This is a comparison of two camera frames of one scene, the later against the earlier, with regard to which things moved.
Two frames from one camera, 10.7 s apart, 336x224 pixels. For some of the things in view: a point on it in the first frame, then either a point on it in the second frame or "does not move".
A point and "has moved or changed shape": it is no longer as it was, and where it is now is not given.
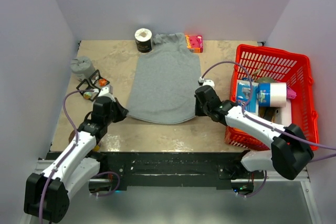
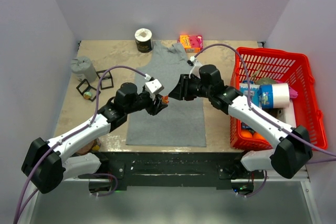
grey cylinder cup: (83, 67) does not move
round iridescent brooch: (87, 95) does not move
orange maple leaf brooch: (102, 82) → (165, 99)
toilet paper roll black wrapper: (143, 38) does not move
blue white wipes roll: (272, 94) does not move
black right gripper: (198, 112) → (181, 91)
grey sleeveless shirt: (163, 83) has moved or changed shape
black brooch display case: (97, 81) → (106, 82)
